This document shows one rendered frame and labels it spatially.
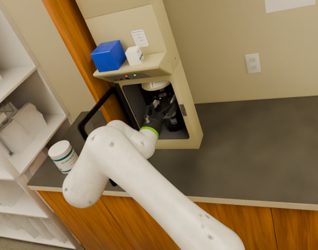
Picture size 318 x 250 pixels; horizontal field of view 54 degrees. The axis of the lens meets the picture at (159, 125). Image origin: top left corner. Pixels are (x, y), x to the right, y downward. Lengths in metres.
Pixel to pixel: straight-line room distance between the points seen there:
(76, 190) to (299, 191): 0.88
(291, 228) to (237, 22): 1.01
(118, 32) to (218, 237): 0.92
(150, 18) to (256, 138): 0.79
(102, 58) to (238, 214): 0.92
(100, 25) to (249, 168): 0.91
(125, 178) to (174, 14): 1.11
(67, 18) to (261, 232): 1.30
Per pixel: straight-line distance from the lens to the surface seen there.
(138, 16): 1.30
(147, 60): 1.32
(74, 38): 1.43
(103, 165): 0.86
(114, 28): 1.37
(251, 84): 1.86
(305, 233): 1.59
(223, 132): 1.70
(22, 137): 2.36
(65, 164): 1.86
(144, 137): 1.34
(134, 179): 0.82
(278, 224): 1.56
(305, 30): 1.70
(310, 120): 1.71
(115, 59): 1.32
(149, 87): 1.49
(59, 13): 1.39
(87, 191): 0.94
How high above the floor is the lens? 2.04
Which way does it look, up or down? 35 degrees down
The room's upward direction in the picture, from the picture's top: 22 degrees counter-clockwise
